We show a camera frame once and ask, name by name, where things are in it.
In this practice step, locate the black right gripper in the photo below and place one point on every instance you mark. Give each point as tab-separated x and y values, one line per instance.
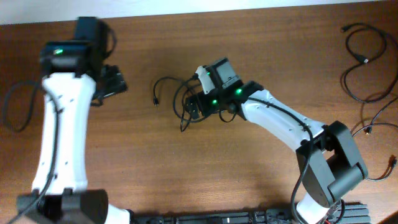
208	106

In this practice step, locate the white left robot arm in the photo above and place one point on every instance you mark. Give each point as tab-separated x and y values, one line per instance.
74	78

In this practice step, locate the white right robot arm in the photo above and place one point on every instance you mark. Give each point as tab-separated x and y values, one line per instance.
329	160

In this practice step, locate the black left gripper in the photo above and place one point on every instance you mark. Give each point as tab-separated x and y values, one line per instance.
121	84

